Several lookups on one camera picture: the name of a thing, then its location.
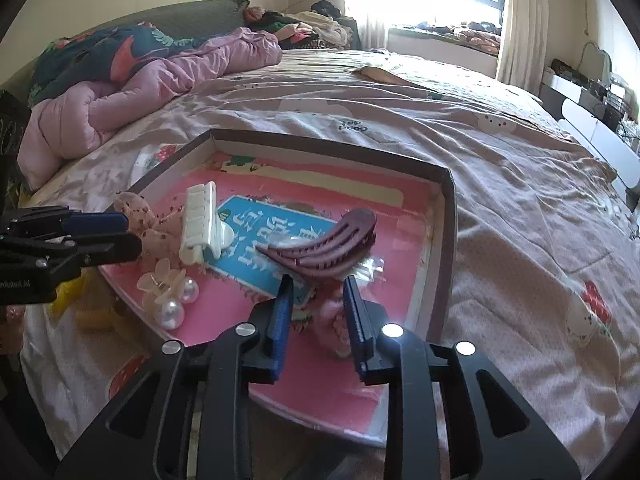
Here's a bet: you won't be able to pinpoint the white round mirror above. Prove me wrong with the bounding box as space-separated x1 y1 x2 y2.
580 42 612 81

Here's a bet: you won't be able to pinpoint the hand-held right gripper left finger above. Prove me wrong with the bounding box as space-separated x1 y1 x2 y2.
55 274 296 480

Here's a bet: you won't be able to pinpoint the clear pearl claw clip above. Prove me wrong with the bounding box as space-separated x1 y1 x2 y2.
136 259 200 331

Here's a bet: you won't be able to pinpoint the pink floral-backed quilt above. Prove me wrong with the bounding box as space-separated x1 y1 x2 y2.
17 22 283 191

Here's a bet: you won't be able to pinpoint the polka dot fabric scrunchie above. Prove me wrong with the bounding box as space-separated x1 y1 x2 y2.
112 192 188 258

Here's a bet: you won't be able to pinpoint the maroon banana hair clip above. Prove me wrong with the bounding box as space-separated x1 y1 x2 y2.
256 207 377 281

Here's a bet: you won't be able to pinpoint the pink printed bedsheet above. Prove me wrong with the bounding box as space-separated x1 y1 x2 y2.
20 50 640 461

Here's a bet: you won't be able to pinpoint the pile of clothes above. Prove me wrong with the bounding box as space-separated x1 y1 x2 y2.
245 0 361 51

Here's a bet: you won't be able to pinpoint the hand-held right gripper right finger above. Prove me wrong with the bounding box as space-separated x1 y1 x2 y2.
342 275 583 480

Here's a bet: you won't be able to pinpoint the pink fluffy hair clip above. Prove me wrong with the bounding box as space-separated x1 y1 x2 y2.
311 280 353 359

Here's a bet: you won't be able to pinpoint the clothes on window sill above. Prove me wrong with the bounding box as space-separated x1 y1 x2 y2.
415 20 501 54

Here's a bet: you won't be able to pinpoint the white claw hair clip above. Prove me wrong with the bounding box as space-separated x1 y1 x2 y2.
179 181 235 265

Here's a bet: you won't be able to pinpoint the white desk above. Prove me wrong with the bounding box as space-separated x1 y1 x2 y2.
540 67 608 121

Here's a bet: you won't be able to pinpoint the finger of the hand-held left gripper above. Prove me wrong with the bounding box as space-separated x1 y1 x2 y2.
7 206 130 236
0 232 144 281

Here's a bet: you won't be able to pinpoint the yellow item in plastic bag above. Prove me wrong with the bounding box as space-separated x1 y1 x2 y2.
50 270 131 341

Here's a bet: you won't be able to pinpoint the dark cloth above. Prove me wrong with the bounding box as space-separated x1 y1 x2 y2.
0 89 32 211

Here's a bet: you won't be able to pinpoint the white curtain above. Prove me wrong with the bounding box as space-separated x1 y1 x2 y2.
495 0 551 93

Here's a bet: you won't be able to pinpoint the grey box with pink inside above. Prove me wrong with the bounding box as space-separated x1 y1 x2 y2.
97 128 458 448

